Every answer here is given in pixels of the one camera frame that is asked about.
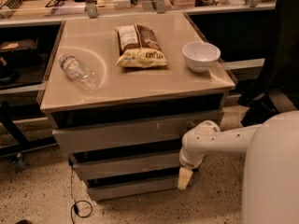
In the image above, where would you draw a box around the grey top drawer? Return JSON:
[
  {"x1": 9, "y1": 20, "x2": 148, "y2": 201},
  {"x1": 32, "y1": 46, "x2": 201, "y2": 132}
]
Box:
[{"x1": 53, "y1": 109, "x2": 223, "y2": 154}]

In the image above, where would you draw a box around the grey drawer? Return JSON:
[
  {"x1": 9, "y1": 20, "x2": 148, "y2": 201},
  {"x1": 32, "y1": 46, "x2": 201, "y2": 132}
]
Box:
[
  {"x1": 70, "y1": 150, "x2": 180, "y2": 180},
  {"x1": 53, "y1": 109, "x2": 223, "y2": 154},
  {"x1": 86, "y1": 171, "x2": 201, "y2": 202}
]

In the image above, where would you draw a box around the yellow brown chip bag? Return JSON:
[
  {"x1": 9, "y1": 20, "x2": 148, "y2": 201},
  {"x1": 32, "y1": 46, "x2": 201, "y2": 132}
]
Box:
[{"x1": 114, "y1": 24, "x2": 167, "y2": 69}]

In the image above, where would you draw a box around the black floor cable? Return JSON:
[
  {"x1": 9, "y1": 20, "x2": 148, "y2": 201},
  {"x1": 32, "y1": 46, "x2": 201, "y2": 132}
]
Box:
[{"x1": 68, "y1": 165, "x2": 94, "y2": 224}]

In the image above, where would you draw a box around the clear plastic water bottle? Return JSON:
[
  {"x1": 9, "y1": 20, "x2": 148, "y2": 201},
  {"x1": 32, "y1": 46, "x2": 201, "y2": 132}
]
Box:
[{"x1": 59, "y1": 54, "x2": 101, "y2": 91}]

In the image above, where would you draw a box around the black office chair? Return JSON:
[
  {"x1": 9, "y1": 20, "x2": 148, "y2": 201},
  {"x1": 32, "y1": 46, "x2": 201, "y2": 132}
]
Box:
[{"x1": 237, "y1": 0, "x2": 299, "y2": 127}]

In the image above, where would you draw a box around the black wheeled stand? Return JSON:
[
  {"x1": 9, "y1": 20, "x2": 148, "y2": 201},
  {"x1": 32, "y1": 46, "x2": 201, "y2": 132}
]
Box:
[{"x1": 0, "y1": 101, "x2": 56, "y2": 170}]

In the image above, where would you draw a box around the beige drawer cabinet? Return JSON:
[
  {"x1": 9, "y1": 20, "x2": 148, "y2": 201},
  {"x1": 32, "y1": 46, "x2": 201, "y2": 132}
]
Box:
[{"x1": 39, "y1": 15, "x2": 235, "y2": 190}]

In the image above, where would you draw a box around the grey bottom drawer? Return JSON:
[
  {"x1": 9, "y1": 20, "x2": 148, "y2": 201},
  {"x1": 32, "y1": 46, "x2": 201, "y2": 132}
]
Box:
[{"x1": 86, "y1": 171, "x2": 201, "y2": 202}]

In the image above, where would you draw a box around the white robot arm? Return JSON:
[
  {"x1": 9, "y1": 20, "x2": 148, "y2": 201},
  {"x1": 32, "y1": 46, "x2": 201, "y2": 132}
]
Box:
[{"x1": 178, "y1": 111, "x2": 299, "y2": 224}]

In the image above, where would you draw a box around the white bowl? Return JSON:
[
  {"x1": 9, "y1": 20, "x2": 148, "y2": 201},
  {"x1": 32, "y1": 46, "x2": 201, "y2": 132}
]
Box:
[{"x1": 182, "y1": 41, "x2": 221, "y2": 73}]

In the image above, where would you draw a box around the long background desk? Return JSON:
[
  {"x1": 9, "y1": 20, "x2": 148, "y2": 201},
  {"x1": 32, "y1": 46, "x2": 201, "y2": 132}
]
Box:
[{"x1": 1, "y1": 0, "x2": 277, "y2": 27}]

